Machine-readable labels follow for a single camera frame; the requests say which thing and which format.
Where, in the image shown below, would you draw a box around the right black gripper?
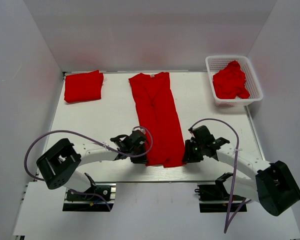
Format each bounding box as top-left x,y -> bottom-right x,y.
182,139 -> 206,163

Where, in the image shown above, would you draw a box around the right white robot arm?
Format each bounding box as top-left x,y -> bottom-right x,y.
183,125 -> 300,217

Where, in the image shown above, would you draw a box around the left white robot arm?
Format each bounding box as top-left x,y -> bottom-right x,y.
36,126 -> 153,200

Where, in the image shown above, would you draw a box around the red t shirts in basket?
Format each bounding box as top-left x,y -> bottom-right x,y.
212,60 -> 250,100

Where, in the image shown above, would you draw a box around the folded red t shirt stack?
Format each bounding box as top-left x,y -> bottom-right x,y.
64,70 -> 104,104

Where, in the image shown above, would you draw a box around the white plastic basket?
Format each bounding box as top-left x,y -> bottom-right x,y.
205,55 -> 263,107

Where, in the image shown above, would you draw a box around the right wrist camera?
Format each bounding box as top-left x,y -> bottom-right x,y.
188,127 -> 198,134

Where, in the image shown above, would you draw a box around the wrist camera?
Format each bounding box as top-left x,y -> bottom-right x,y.
188,127 -> 198,134
132,126 -> 147,135

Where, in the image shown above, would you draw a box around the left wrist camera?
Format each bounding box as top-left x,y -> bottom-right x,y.
132,126 -> 147,135

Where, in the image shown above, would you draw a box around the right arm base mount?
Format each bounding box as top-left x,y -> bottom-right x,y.
194,172 -> 233,213

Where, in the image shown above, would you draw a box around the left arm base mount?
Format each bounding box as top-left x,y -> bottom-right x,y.
62,183 -> 116,213

